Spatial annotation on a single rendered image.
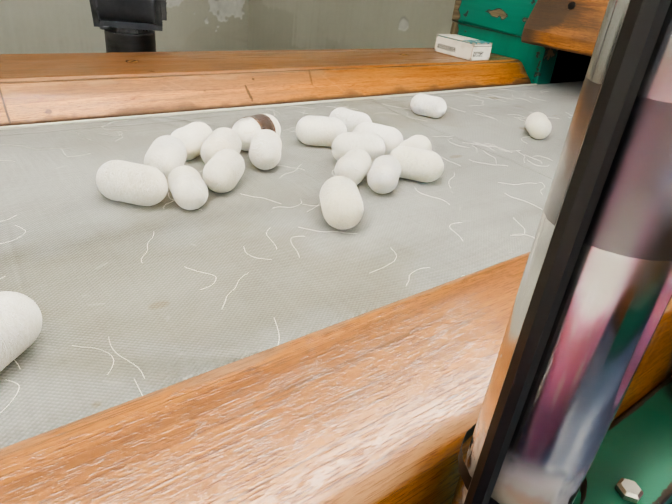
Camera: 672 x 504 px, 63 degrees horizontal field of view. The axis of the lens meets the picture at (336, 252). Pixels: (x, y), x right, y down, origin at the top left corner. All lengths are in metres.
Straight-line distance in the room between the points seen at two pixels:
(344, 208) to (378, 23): 1.88
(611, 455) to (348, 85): 0.41
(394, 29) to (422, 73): 1.45
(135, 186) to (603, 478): 0.23
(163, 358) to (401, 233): 0.14
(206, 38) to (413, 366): 2.58
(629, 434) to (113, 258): 0.22
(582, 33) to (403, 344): 0.54
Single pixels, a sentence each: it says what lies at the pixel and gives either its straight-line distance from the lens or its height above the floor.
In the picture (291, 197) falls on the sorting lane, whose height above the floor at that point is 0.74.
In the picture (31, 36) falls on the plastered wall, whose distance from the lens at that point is 2.43.
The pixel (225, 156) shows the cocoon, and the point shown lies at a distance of 0.31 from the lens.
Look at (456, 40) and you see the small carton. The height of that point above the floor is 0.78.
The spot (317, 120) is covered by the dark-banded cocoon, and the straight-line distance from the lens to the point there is 0.39.
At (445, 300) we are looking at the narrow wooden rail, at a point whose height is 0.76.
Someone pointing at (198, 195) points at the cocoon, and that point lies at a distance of 0.28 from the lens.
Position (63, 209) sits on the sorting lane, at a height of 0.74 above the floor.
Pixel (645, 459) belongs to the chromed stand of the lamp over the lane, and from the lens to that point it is 0.24.
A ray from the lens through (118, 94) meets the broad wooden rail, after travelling 0.45.
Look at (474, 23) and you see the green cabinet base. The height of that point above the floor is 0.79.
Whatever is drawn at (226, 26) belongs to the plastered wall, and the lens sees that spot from 2.74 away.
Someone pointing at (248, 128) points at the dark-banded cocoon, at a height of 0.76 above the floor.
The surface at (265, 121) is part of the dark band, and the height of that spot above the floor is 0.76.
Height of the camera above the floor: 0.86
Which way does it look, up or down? 29 degrees down
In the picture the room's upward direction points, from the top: 7 degrees clockwise
